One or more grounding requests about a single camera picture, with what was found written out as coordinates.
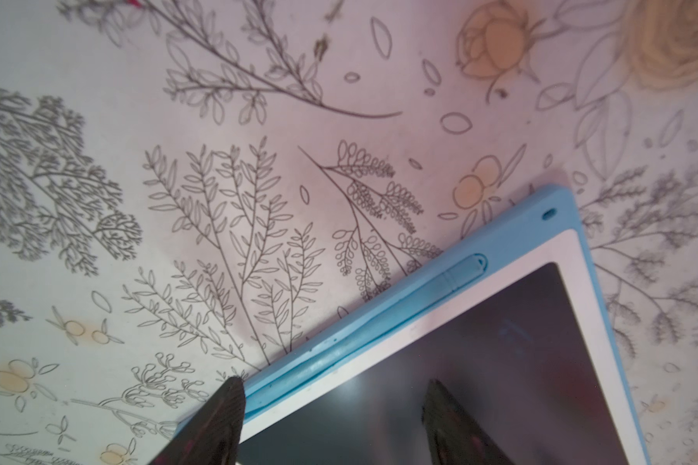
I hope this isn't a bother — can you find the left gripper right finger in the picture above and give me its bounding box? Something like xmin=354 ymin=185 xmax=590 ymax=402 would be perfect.
xmin=422 ymin=379 xmax=513 ymax=465

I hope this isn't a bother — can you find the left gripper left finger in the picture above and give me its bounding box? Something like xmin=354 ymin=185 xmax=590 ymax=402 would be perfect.
xmin=150 ymin=377 xmax=246 ymax=465

